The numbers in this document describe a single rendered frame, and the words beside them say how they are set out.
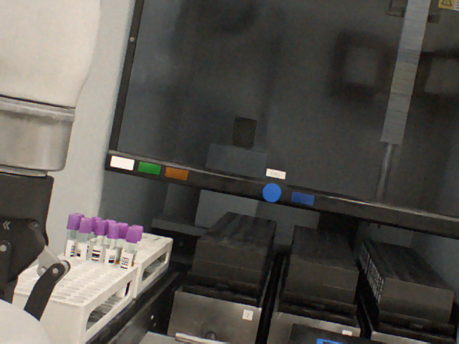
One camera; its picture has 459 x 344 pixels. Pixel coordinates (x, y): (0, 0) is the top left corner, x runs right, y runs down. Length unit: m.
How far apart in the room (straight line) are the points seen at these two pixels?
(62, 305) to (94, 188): 0.58
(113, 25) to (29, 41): 0.78
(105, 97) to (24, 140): 0.76
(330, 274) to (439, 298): 0.18
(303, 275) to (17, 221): 0.76
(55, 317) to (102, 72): 0.64
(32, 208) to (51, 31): 0.14
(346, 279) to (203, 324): 0.24
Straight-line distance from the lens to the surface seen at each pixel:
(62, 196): 1.49
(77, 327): 0.92
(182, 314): 1.38
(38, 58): 0.71
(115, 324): 1.08
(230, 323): 1.37
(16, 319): 0.41
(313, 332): 1.22
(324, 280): 1.43
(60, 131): 0.73
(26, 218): 0.73
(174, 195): 2.21
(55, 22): 0.71
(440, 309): 1.46
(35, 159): 0.72
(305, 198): 1.41
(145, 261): 1.25
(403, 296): 1.45
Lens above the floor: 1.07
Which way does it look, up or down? 3 degrees down
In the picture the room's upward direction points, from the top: 11 degrees clockwise
